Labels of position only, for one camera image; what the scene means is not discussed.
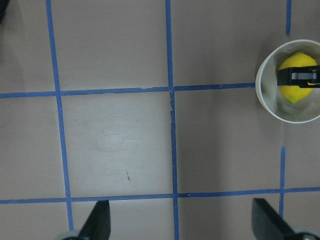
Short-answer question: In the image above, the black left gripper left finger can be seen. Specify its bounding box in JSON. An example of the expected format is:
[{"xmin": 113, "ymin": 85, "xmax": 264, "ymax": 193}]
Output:
[{"xmin": 77, "ymin": 200, "xmax": 111, "ymax": 240}]

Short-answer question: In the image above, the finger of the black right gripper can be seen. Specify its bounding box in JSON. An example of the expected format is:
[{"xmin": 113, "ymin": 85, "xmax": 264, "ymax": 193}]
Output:
[{"xmin": 276, "ymin": 65, "xmax": 320, "ymax": 88}]

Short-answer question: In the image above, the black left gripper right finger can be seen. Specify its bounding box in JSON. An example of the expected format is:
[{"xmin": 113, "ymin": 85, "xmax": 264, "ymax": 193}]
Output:
[{"xmin": 251, "ymin": 198, "xmax": 300, "ymax": 240}]

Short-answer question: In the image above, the yellow lemon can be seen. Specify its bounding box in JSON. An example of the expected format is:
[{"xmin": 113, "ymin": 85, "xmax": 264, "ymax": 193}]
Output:
[{"xmin": 278, "ymin": 51, "xmax": 317, "ymax": 104}]

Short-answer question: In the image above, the white ceramic bowl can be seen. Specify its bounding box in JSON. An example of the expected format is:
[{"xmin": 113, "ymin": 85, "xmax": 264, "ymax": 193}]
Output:
[{"xmin": 255, "ymin": 39, "xmax": 320, "ymax": 124}]

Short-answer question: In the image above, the black plate rack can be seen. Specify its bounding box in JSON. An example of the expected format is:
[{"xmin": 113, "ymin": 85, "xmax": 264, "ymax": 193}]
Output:
[{"xmin": 0, "ymin": 0, "xmax": 10, "ymax": 23}]

